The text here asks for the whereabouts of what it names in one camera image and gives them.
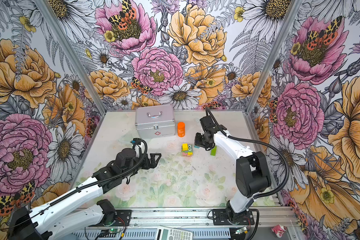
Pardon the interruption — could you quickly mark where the orange cylinder bottle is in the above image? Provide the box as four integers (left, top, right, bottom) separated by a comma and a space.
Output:
177, 122, 186, 138

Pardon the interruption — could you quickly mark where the pink white crumpled wrapper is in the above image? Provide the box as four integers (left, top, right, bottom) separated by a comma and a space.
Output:
271, 225, 287, 238

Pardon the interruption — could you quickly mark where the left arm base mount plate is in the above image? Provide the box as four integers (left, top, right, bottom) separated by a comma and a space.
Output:
111, 210, 133, 227

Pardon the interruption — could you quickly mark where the aluminium frame corner post right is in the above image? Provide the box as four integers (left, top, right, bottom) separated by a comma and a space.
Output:
245, 0, 303, 115

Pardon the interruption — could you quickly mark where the green cube block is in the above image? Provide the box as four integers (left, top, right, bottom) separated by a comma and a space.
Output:
210, 146, 217, 157

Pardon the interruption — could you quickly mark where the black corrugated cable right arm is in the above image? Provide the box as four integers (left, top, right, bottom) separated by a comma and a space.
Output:
205, 107, 290, 200

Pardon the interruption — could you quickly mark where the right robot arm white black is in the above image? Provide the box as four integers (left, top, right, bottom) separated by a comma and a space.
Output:
195, 115, 272, 214

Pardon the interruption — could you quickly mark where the silver aluminium case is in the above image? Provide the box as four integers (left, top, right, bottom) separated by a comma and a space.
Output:
135, 105, 176, 140

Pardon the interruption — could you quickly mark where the yellow cube block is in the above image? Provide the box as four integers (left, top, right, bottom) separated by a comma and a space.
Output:
182, 144, 189, 151

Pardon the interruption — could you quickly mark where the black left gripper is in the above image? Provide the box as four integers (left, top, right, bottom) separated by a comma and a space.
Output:
122, 153, 161, 179

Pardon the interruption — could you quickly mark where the aluminium front rail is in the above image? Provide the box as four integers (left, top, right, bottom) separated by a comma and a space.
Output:
43, 206, 298, 229

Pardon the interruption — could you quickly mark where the aluminium frame corner post left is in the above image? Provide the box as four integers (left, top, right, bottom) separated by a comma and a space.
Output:
35, 1, 107, 117

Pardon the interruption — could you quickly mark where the aluminium frame corner post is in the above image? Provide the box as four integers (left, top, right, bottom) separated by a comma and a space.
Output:
245, 0, 303, 115
35, 1, 107, 117

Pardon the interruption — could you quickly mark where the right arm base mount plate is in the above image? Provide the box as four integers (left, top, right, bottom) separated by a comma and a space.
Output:
212, 209, 255, 226

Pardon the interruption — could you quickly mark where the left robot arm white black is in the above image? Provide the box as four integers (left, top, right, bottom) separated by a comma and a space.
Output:
7, 138, 162, 240

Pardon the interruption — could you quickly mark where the grey calculator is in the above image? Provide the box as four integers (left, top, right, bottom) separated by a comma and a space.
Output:
155, 226, 194, 240

